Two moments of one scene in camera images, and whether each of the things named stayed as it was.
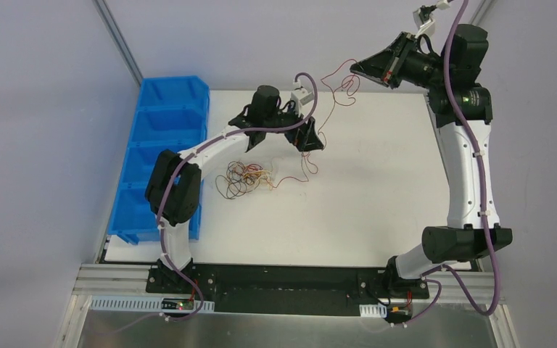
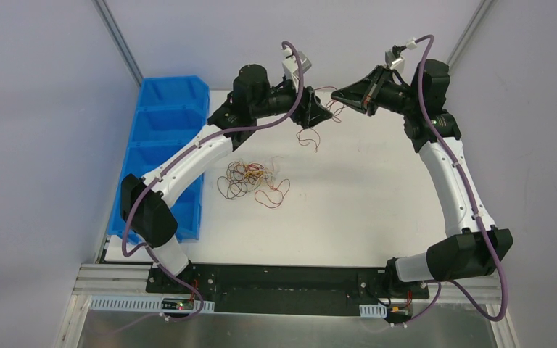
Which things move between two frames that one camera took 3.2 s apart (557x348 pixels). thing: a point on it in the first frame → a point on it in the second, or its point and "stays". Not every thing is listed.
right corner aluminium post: [479, 11] stays
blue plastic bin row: [172, 112] stays
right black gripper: [394, 59] → [372, 90]
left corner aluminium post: [114, 28] stays
